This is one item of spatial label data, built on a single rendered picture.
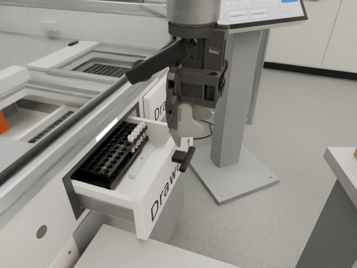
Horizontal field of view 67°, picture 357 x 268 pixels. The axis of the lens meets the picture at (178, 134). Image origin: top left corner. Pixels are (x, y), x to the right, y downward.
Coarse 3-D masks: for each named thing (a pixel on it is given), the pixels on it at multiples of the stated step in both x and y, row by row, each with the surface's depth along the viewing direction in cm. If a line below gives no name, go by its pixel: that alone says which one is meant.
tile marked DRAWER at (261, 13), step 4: (260, 8) 120; (264, 8) 121; (252, 12) 118; (256, 12) 119; (260, 12) 120; (264, 12) 120; (252, 16) 118; (256, 16) 118; (260, 16) 119; (264, 16) 120; (268, 16) 121
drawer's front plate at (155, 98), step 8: (160, 80) 78; (152, 88) 74; (160, 88) 76; (144, 96) 70; (152, 96) 71; (160, 96) 77; (144, 104) 71; (152, 104) 72; (160, 104) 78; (144, 112) 72; (152, 112) 74; (160, 120) 81
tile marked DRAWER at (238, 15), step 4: (228, 12) 114; (232, 12) 115; (236, 12) 115; (240, 12) 116; (244, 12) 117; (232, 16) 114; (236, 16) 115; (240, 16) 116; (244, 16) 116; (232, 20) 114; (236, 20) 115; (240, 20) 116
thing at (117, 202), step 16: (160, 128) 66; (144, 144) 68; (160, 144) 68; (128, 176) 59; (144, 176) 59; (80, 192) 50; (96, 192) 48; (112, 192) 47; (128, 192) 55; (96, 208) 50; (112, 208) 48; (128, 208) 47
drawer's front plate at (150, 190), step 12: (168, 144) 53; (192, 144) 69; (168, 156) 51; (156, 168) 48; (168, 168) 52; (144, 180) 45; (156, 180) 47; (168, 180) 54; (144, 192) 43; (156, 192) 48; (168, 192) 56; (132, 204) 43; (144, 204) 43; (156, 204) 49; (144, 216) 44; (156, 216) 51; (144, 228) 46
